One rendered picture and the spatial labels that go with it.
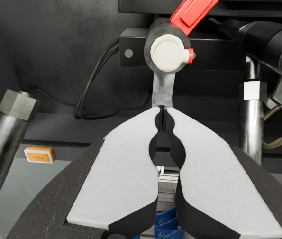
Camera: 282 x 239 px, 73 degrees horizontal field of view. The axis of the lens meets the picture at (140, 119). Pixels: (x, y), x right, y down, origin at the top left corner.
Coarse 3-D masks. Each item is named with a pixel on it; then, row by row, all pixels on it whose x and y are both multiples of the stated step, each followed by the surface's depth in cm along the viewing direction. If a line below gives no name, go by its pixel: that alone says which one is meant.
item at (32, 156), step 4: (28, 148) 37; (32, 148) 37; (36, 148) 37; (40, 148) 37; (44, 148) 37; (48, 148) 37; (52, 152) 38; (28, 156) 38; (32, 156) 37; (36, 156) 37; (40, 156) 37; (44, 156) 37; (48, 156) 37; (52, 156) 38; (32, 160) 38; (36, 160) 38; (40, 160) 38; (44, 160) 38; (48, 160) 38
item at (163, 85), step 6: (156, 78) 13; (162, 78) 13; (168, 78) 13; (174, 78) 13; (156, 84) 13; (162, 84) 13; (168, 84) 13; (156, 90) 13; (162, 90) 13; (168, 90) 13; (156, 96) 13; (162, 96) 13; (168, 96) 13
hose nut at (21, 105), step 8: (8, 96) 12; (16, 96) 12; (24, 96) 12; (32, 96) 13; (0, 104) 12; (8, 104) 12; (16, 104) 12; (24, 104) 13; (32, 104) 13; (8, 112) 12; (16, 112) 12; (24, 112) 13; (32, 112) 13
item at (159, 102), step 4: (152, 100) 13; (156, 100) 13; (160, 100) 13; (164, 100) 13; (168, 100) 13; (152, 104) 13; (156, 104) 13; (160, 104) 13; (164, 104) 13; (168, 104) 13; (172, 104) 13
